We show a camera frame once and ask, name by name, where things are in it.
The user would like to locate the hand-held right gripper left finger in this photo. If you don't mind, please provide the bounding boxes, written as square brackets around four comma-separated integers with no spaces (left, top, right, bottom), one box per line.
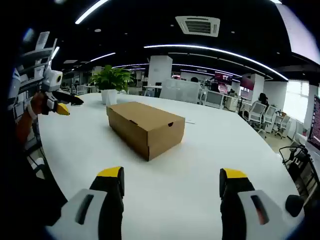
[46,166,125,240]

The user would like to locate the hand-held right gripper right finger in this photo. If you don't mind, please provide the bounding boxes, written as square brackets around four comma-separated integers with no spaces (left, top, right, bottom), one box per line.
[219,167,302,240]

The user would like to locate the brown cardboard shoe box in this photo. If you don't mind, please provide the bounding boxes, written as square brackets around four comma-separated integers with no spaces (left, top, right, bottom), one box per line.
[106,101,186,163]

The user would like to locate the person's left hand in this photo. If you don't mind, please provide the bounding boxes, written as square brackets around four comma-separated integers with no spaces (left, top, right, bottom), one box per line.
[31,91,49,116]

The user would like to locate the white metal shelving rack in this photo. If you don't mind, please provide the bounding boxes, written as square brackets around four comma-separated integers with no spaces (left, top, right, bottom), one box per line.
[7,31,60,111]

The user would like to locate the green plant in white pot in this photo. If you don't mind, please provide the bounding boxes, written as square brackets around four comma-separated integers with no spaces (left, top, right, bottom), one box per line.
[89,64,135,106]

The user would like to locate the black round knob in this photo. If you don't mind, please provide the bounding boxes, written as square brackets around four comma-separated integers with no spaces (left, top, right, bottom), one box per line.
[285,194,305,218]

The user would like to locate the black office chair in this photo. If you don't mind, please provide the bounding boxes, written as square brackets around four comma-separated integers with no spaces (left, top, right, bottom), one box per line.
[278,144,320,201]

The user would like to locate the group of white office chairs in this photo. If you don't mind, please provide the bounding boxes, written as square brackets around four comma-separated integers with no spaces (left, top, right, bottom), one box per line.
[246,101,293,140]

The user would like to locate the white monitor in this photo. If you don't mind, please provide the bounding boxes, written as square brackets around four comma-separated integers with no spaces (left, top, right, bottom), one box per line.
[204,89,225,108]

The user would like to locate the white frosted desk partition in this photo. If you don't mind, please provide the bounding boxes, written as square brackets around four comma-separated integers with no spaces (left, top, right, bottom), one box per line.
[159,78,201,103]

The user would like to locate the red display screen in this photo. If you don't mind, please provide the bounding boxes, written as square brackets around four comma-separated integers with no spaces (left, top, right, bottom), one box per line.
[239,76,255,91]
[214,71,233,85]

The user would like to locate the ceiling air conditioner vent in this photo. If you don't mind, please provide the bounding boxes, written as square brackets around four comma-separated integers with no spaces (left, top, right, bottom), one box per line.
[174,15,221,38]

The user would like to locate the long curved ceiling light strip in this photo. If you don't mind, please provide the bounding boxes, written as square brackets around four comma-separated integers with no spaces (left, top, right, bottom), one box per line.
[143,44,290,81]

